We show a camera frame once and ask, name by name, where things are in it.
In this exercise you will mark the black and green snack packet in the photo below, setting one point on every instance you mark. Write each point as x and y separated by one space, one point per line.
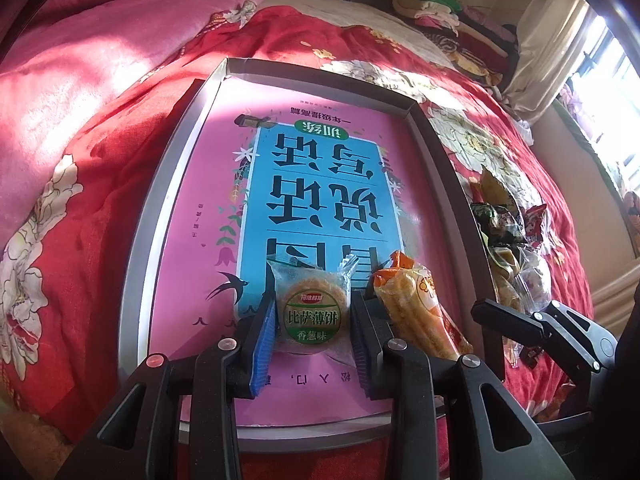
500 222

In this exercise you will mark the yellow snack packet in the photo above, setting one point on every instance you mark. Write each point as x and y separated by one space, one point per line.
492 190

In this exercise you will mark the red snack packet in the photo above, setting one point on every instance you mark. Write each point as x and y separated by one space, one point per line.
537 220

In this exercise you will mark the pink quilt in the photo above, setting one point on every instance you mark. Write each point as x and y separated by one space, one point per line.
100 60

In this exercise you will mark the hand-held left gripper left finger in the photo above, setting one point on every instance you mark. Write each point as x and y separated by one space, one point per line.
264 347

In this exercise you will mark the purple patterned cloth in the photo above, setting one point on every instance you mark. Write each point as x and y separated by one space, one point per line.
570 110

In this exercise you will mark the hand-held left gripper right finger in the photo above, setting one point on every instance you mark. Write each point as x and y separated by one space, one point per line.
361 355

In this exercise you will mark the window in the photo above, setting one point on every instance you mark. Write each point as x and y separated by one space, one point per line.
610 100

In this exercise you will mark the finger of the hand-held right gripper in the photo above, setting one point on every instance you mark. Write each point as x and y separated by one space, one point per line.
505 317

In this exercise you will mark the orange rice cracker packet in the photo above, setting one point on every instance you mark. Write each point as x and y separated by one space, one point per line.
415 300

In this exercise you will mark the cream curtain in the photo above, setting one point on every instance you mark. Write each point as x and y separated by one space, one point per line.
550 35

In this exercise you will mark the stack of folded clothes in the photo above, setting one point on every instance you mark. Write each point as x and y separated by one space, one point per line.
450 25

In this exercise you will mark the grey tray with pink print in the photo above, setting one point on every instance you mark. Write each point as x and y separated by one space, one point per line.
210 160

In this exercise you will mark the beige bed sheet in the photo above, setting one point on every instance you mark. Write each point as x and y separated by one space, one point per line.
350 10

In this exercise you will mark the red floral blanket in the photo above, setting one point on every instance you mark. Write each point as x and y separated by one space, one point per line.
90 260

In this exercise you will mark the round cracker packet green label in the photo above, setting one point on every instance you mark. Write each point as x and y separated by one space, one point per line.
310 310

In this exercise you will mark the brown fuzzy blanket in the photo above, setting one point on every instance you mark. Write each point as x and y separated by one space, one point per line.
30 435

